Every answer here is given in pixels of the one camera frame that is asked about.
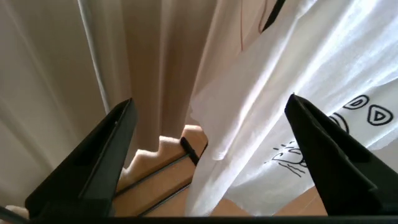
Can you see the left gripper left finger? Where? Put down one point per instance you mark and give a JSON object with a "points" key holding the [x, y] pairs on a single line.
{"points": [[102, 174]]}

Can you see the white printed t-shirt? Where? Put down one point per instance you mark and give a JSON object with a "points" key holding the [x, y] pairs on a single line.
{"points": [[280, 77]]}

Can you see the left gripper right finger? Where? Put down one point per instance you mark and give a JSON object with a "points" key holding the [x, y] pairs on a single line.
{"points": [[332, 174]]}

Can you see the beige curtain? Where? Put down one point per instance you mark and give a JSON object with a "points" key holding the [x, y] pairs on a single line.
{"points": [[46, 77]]}

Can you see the pink clothes hanger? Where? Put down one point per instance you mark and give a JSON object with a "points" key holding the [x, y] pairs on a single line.
{"points": [[241, 31]]}

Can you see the black clothes rack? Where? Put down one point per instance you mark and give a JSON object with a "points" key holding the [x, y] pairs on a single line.
{"points": [[189, 151]]}

